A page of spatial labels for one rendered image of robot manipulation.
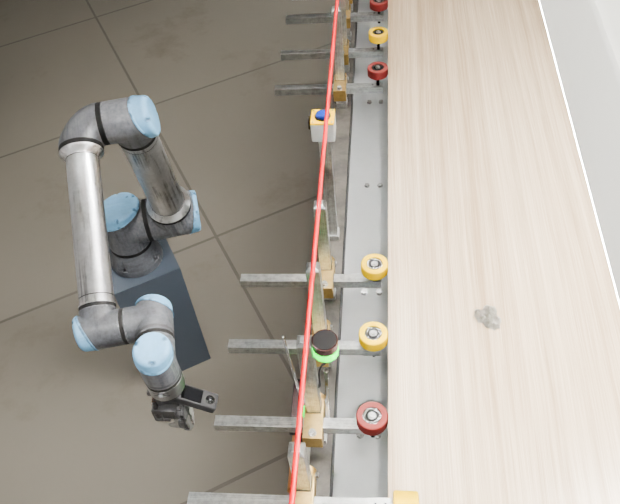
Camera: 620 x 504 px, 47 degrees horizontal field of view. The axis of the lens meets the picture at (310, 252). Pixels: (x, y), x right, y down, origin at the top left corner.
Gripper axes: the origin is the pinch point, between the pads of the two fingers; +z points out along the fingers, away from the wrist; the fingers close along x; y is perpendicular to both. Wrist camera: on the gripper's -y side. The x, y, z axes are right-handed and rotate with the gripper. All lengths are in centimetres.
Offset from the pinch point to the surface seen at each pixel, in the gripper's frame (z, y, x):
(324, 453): 12.6, -34.5, 0.8
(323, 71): 83, -12, -280
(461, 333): -7, -72, -26
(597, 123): -153, -60, 66
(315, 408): -6.7, -33.3, -2.3
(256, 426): -3.3, -17.9, 1.5
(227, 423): -3.4, -10.2, 0.9
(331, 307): 13, -34, -49
